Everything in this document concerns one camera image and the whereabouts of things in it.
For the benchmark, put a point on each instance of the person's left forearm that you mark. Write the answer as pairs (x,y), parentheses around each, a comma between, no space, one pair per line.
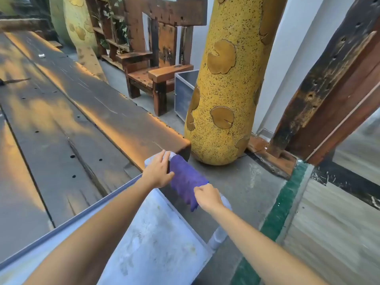
(98,234)

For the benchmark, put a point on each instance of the person's right fingers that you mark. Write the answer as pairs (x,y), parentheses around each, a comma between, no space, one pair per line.
(200,193)

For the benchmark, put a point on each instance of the wooden post base block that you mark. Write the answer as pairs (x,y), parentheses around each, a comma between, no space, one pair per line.
(273,161)

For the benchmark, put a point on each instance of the purple cloth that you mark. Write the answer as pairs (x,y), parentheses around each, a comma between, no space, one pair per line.
(185,179)

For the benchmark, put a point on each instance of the rustic wooden chair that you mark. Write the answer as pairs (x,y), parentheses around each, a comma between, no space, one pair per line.
(157,53)

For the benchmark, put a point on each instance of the wooden plant shelf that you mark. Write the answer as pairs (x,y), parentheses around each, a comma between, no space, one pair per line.
(105,41)

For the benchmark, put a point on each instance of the grey metal box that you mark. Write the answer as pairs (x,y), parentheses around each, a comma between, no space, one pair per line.
(184,94)

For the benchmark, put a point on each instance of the dark wooden post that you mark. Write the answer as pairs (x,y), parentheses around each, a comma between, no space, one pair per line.
(329,86)

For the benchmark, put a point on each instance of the person's left hand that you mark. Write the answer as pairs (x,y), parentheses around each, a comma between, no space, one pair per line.
(156,173)

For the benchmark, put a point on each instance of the person's left thumb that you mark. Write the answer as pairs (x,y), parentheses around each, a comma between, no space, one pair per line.
(170,176)

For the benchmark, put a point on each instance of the trailing green plant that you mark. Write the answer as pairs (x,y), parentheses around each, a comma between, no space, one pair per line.
(121,26)

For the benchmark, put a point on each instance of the person's right hand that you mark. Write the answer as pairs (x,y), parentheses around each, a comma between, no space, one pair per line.
(209,198)

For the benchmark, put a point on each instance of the yellow speckled column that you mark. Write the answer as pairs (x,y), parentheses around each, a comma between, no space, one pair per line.
(228,86)
(80,29)

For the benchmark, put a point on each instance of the person's right forearm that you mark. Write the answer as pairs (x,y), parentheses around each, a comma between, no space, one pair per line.
(261,249)

